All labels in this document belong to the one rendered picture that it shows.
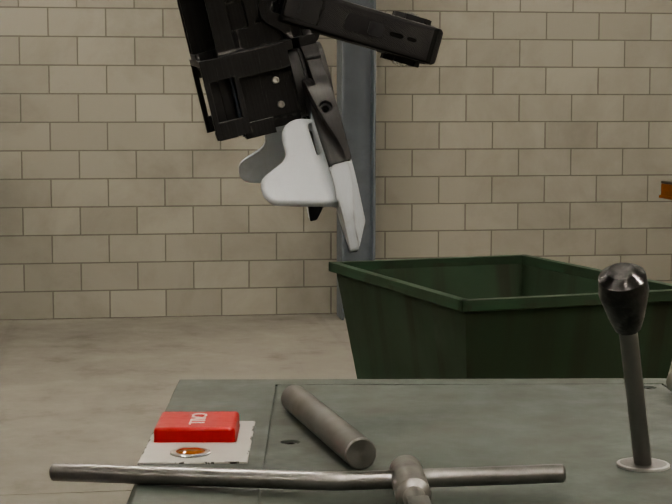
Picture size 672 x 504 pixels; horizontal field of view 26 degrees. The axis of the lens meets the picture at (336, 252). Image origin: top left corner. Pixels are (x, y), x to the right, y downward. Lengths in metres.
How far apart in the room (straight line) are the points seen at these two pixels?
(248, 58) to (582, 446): 0.38
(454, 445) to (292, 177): 0.26
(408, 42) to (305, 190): 0.13
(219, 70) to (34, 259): 9.63
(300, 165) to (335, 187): 0.03
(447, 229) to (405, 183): 0.47
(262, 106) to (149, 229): 9.58
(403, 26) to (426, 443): 0.31
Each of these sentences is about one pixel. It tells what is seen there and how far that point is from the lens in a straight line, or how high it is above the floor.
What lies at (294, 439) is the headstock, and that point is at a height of 1.26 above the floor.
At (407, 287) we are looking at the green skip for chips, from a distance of 5.39.
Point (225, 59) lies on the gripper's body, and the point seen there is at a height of 1.53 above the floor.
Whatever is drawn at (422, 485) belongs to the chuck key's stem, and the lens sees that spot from 0.90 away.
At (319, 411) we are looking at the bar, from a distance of 1.09.
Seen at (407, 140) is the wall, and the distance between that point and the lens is 10.67.
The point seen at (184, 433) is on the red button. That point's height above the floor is 1.26.
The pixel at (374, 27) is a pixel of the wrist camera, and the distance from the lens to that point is 0.97.
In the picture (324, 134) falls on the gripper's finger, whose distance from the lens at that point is 0.92.
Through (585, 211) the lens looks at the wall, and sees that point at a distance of 11.04.
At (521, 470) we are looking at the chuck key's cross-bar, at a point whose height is 1.27.
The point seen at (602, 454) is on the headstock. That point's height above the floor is 1.25.
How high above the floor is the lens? 1.50
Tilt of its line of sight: 6 degrees down
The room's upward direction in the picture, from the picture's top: straight up
